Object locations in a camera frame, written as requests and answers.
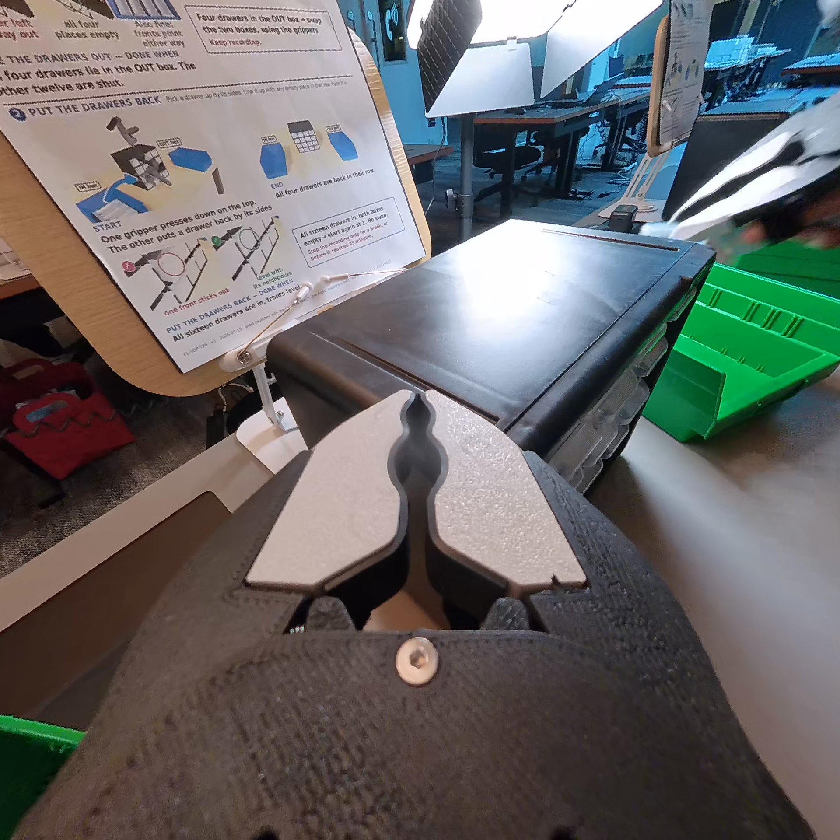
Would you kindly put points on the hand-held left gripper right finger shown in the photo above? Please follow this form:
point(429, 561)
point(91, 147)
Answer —
point(505, 512)

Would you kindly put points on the green plastic bin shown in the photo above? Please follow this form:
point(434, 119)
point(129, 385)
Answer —
point(33, 774)
point(709, 394)
point(800, 269)

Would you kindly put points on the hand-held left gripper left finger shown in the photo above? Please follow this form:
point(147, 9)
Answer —
point(328, 512)

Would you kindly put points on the printed instruction sheet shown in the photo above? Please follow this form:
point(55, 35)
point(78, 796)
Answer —
point(686, 65)
point(229, 164)

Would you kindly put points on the dark grey box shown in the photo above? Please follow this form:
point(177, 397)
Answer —
point(722, 138)

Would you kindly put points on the person's right hand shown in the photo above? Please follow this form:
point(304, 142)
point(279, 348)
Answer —
point(800, 226)

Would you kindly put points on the group of clear cabinet drawers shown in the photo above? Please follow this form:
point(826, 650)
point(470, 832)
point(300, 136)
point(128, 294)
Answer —
point(610, 420)

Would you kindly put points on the black drawer cabinet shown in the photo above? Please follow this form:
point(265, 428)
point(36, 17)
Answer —
point(492, 308)

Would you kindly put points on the metal light stand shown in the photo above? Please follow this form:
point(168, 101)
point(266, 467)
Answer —
point(467, 184)

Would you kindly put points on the black office chair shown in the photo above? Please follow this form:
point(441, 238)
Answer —
point(505, 164)

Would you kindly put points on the small black device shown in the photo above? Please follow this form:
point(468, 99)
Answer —
point(623, 218)

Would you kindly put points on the red bag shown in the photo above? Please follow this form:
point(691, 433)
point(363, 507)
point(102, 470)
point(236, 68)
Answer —
point(72, 433)

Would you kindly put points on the wood-edged office desk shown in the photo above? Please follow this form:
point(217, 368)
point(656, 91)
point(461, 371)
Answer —
point(564, 111)

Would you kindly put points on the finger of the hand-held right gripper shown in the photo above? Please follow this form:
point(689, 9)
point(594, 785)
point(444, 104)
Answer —
point(754, 170)
point(702, 229)

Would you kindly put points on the blue phone icon sign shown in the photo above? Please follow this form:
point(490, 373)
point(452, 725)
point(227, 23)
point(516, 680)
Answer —
point(394, 19)

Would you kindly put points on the white softbox light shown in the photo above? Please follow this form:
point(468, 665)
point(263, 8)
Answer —
point(499, 72)

